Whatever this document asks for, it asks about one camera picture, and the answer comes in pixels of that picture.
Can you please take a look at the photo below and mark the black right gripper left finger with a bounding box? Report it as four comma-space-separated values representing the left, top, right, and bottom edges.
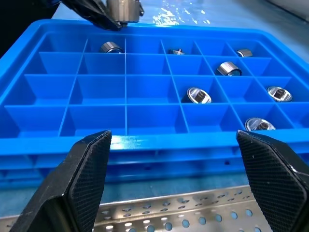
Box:
9, 130, 112, 232

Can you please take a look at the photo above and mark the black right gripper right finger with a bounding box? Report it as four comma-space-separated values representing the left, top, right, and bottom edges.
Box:
236, 130, 309, 232

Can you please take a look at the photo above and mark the blue plastic compartment tray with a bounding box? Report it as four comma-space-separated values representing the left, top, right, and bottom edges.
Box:
0, 19, 309, 189

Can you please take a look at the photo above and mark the perforated steel tray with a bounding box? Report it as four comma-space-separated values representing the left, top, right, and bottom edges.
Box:
0, 185, 275, 232

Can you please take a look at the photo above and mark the small metal roller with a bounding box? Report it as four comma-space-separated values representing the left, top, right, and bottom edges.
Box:
167, 48, 185, 56

